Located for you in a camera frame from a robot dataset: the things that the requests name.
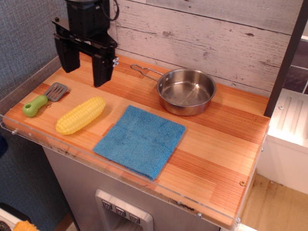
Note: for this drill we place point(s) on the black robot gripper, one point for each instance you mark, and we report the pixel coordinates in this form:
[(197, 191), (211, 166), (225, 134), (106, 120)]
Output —
[(83, 31)]

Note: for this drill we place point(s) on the yellow plastic corn cob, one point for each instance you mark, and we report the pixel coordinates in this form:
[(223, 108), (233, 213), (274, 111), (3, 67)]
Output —
[(80, 116)]

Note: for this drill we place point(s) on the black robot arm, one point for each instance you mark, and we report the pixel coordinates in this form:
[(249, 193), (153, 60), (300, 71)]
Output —
[(86, 31)]

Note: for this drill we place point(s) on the blue folded cloth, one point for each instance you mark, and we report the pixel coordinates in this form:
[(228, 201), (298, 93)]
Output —
[(141, 142)]

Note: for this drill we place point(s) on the small steel saucepan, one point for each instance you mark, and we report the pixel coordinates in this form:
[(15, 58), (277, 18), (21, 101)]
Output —
[(182, 92)]

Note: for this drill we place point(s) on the grey toy fridge cabinet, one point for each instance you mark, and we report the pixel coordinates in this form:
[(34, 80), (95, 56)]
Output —
[(79, 183)]

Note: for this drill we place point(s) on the silver dispenser panel with buttons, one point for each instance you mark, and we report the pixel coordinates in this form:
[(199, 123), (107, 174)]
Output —
[(118, 215)]

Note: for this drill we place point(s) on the clear acrylic edge guard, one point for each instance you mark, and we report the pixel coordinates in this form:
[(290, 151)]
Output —
[(208, 175)]

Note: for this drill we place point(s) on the orange object bottom left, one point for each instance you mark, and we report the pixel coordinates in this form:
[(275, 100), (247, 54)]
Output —
[(24, 226)]

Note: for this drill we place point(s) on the white toy sink unit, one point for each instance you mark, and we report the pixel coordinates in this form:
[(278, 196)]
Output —
[(284, 156)]

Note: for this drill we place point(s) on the green handled grey spatula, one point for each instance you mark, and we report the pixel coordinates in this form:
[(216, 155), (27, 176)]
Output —
[(54, 93)]

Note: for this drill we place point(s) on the dark right shelf post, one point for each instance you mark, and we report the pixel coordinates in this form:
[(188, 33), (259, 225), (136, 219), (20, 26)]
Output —
[(288, 58)]

